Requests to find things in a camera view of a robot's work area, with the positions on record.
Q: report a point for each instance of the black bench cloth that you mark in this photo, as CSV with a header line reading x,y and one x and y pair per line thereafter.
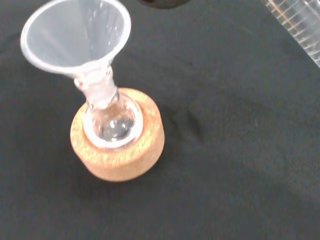
x,y
237,162

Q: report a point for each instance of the clear plastic funnel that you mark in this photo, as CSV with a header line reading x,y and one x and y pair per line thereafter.
x,y
75,37

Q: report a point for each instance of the round-bottom glass flask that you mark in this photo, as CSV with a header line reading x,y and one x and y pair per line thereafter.
x,y
113,131

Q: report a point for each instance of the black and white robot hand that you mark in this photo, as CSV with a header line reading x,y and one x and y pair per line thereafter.
x,y
162,1

